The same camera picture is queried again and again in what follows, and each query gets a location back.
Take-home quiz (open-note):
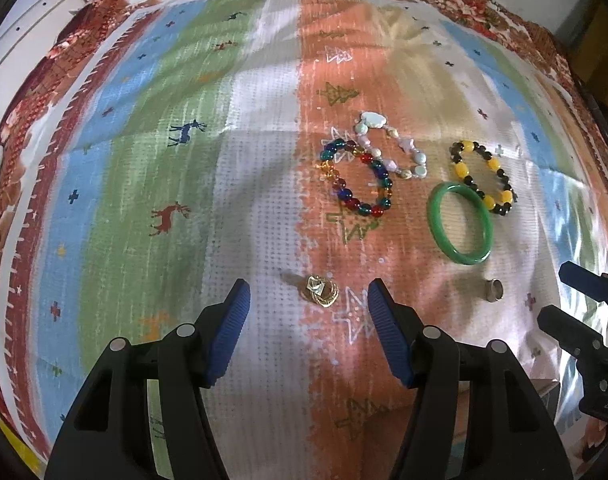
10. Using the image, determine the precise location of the striped printed blanket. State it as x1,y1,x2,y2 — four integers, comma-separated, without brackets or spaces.
0,0,608,480

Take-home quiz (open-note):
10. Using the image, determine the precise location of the green jade bangle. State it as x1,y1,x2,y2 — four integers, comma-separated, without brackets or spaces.
427,181,495,265

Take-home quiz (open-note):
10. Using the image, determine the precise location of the yellow and black bead bracelet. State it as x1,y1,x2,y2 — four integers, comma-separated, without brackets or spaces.
448,139,516,216

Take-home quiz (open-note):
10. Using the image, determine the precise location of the white cabinet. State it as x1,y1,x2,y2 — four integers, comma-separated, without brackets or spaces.
0,0,101,106

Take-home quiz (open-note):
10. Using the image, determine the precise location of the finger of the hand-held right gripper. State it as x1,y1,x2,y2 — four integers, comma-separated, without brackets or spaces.
537,304,608,367
558,261,608,306

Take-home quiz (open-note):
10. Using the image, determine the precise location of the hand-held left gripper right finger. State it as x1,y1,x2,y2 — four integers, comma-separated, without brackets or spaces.
368,278,575,480

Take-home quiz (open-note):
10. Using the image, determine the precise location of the gold ring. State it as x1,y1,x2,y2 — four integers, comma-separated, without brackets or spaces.
302,275,341,307

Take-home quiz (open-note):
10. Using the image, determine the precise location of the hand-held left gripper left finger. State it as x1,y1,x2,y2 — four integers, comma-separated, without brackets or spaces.
44,278,251,480

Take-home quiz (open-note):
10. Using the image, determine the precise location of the multicolour glass bead bracelet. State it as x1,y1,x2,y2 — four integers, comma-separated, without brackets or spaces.
318,137,395,219

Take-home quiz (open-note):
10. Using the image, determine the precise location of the floral bedsheet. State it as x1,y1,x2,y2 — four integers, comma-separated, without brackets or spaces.
0,0,608,480

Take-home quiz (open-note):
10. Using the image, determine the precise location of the pastel stone bracelet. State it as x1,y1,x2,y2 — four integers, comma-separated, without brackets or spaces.
353,111,431,179

